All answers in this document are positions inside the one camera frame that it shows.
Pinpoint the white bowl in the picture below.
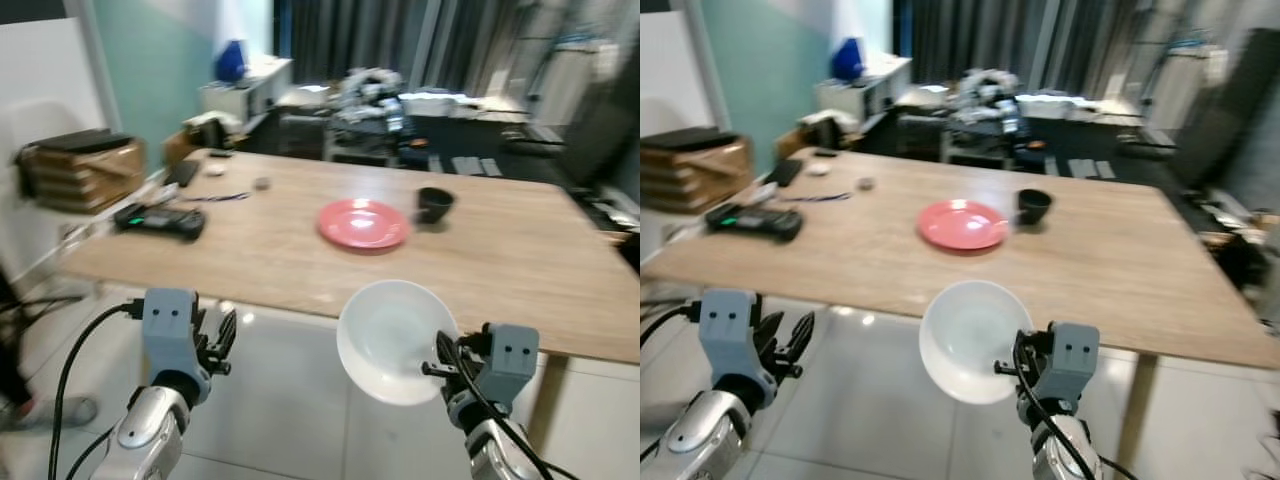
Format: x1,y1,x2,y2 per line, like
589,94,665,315
335,279,462,407
918,280,1035,406

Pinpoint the wooden table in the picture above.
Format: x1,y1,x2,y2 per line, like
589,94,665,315
60,148,641,451
640,148,1280,473

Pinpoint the black device with green light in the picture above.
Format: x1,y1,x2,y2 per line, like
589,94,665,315
112,203,208,242
704,203,804,243

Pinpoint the red plate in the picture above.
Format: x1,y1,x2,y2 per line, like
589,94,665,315
917,199,1012,252
317,198,412,252

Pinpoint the black cup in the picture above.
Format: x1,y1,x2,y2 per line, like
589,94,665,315
416,187,456,228
1016,188,1054,228

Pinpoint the black keyboard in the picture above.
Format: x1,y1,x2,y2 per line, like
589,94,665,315
162,158,202,189
764,158,805,188

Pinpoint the grey shoe of person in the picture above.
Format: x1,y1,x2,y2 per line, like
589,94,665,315
0,396,99,433

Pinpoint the brown cardboard box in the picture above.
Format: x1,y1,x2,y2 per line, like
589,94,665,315
640,127,754,214
14,129,149,214

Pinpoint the dark trouser leg of person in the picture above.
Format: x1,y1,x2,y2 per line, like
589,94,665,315
0,268,33,403

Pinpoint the cluttered dark desk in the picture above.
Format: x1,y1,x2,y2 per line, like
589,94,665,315
275,68,566,181
893,68,1181,183

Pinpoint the white cabinet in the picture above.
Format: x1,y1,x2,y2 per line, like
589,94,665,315
197,56,294,123
814,55,914,123

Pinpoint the dark curtain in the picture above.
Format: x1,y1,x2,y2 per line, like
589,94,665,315
273,0,601,101
892,0,1216,101

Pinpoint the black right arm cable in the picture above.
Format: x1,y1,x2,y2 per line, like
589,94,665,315
1012,333,1141,480
436,333,554,480

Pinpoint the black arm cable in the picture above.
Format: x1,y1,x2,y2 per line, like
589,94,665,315
436,333,554,480
1012,333,1141,480
47,300,147,480
640,303,702,351

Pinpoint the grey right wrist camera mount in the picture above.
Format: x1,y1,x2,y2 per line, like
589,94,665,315
1043,321,1102,407
482,322,542,407

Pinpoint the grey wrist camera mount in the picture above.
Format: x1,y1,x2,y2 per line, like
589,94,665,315
698,289,759,387
482,322,542,407
1043,321,1102,407
140,288,199,379

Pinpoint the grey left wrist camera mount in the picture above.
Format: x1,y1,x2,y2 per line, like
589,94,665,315
140,288,199,379
698,289,759,387

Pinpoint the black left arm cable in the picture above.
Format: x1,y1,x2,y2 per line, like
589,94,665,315
47,300,147,480
640,303,702,351

